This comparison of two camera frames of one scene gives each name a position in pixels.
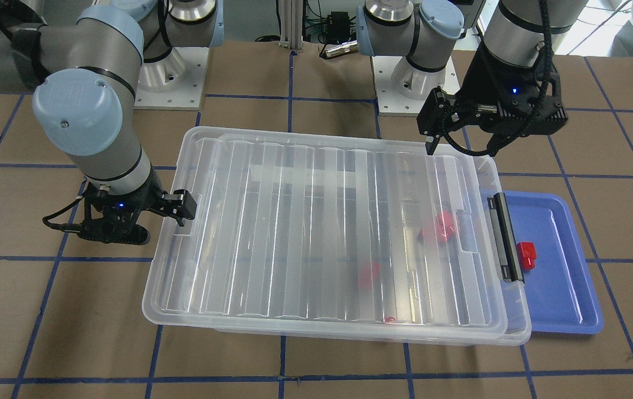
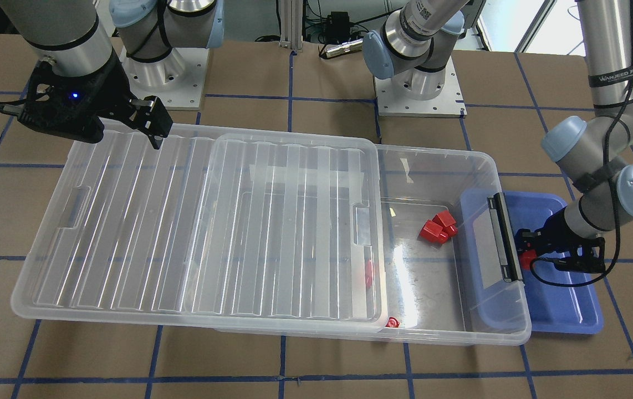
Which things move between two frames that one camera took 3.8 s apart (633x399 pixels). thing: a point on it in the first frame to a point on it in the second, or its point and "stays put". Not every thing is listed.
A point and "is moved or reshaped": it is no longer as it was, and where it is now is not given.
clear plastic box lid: x=301 y=228 is moved or reshaped
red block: x=445 y=225 to x=432 y=231
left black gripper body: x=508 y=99 to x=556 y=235
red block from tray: x=527 y=254 stays put
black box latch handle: x=512 y=264 stays put
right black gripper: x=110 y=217 to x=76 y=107
